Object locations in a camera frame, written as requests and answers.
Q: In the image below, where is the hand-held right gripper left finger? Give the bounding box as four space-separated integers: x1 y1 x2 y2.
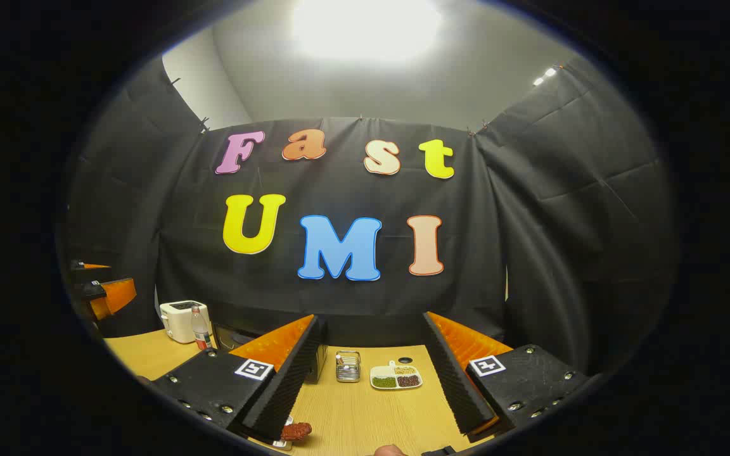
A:
150 315 328 444

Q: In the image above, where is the large ceiling light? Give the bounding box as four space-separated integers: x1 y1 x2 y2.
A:
289 0 445 64

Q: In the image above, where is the metal wire basket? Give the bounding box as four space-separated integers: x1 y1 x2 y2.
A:
335 350 362 383

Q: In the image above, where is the black electric oven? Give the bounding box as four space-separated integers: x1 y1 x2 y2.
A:
212 322 329 384

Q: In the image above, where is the white toaster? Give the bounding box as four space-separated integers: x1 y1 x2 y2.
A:
160 300 214 345

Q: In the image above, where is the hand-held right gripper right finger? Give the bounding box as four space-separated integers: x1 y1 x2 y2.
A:
422 310 594 444

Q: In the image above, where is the clear plastic water bottle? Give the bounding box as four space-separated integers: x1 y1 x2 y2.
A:
190 304 214 351

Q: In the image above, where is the white divided plate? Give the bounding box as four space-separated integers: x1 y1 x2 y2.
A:
369 360 423 390

